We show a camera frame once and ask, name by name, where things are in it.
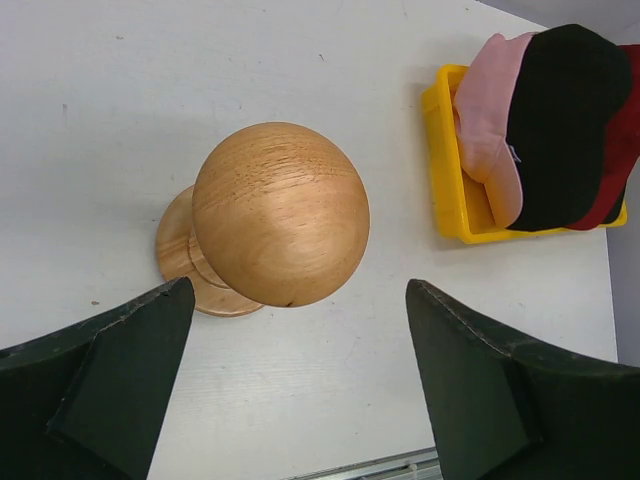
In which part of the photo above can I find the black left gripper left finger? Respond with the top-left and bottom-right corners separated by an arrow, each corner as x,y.
1,277 -> 195,479

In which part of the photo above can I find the pink baseball cap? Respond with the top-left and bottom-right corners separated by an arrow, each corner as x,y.
453,32 -> 533,228

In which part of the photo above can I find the yellow plastic bin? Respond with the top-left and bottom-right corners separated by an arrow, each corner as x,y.
422,65 -> 607,244

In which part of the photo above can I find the red baseball cap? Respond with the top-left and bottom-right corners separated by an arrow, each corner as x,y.
568,44 -> 640,231

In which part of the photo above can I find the black Yankees baseball cap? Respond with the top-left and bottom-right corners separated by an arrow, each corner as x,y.
507,24 -> 632,232

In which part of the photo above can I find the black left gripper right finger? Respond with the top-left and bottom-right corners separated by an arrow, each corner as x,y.
406,279 -> 639,479

